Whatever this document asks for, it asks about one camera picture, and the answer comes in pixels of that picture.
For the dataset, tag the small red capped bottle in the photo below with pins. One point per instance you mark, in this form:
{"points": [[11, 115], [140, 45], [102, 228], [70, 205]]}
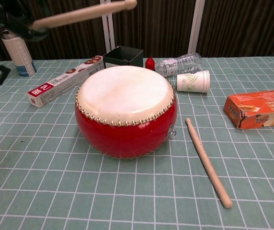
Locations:
{"points": [[150, 64]]}

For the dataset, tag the steel and white thermos bottle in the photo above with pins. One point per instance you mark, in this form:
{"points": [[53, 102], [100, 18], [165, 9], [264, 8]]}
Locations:
{"points": [[19, 55]]}

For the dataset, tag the red drum with white skin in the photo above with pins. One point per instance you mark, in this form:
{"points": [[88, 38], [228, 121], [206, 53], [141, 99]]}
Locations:
{"points": [[125, 95]]}

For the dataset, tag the orange cardboard snack box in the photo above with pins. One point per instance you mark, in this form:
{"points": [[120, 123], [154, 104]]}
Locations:
{"points": [[261, 110]]}

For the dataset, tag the long white baking paper box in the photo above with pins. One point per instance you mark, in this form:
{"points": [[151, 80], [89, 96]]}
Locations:
{"points": [[62, 82]]}

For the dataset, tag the green checked tablecloth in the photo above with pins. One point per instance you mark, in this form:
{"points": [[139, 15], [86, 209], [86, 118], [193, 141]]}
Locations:
{"points": [[55, 179]]}

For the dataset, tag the white paper cup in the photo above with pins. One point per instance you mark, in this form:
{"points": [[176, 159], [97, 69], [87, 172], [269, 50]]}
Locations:
{"points": [[192, 81]]}

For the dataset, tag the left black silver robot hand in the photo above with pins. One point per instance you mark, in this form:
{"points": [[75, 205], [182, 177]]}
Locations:
{"points": [[19, 25]]}

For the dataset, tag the wooden drumstick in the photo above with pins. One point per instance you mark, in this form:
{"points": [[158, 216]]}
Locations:
{"points": [[84, 13], [206, 163]]}

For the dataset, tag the white screen frame post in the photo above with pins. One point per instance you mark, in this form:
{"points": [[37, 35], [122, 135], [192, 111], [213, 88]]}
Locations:
{"points": [[107, 31], [195, 26]]}

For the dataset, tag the open black cardboard box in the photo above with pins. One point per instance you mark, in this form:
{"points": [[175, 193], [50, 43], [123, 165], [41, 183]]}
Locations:
{"points": [[132, 58]]}

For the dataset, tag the clear plastic water bottle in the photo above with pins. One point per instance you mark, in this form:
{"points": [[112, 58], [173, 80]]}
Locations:
{"points": [[177, 64]]}

